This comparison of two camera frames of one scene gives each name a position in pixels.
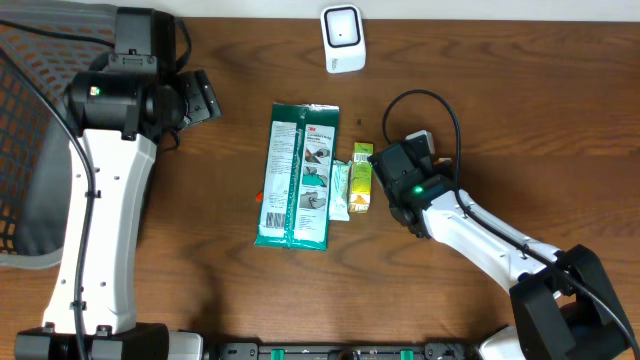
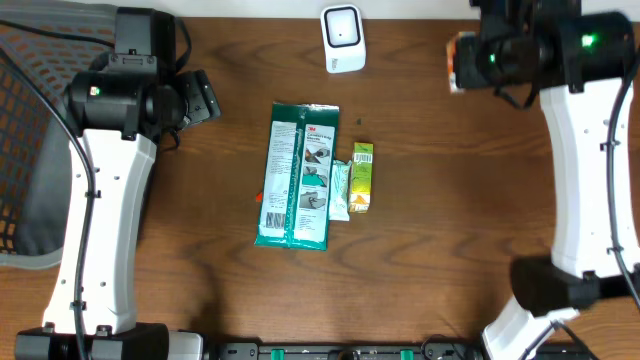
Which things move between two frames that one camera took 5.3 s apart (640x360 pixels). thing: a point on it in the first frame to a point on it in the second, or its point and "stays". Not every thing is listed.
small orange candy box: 440,160 to 450,48
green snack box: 360,191 stays
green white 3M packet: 293,208 stays
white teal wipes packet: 340,191 stays
